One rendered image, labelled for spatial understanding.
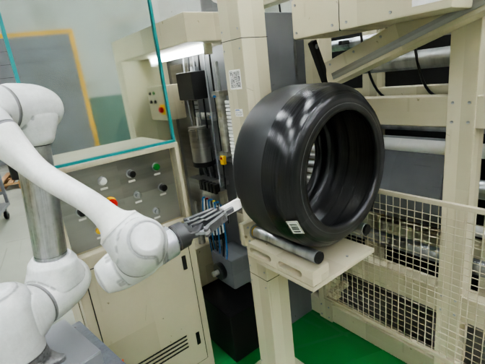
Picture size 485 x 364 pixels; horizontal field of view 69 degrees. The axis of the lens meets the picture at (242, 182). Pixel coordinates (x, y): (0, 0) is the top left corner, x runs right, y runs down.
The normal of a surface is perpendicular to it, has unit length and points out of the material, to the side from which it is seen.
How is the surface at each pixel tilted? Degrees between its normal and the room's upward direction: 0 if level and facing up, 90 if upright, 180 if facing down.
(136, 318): 90
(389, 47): 90
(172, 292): 90
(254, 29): 90
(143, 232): 64
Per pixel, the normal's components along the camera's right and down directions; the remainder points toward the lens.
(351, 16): -0.78, 0.26
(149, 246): 0.47, -0.35
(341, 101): 0.58, -0.02
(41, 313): 0.96, -0.16
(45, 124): 0.96, 0.15
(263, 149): -0.76, -0.13
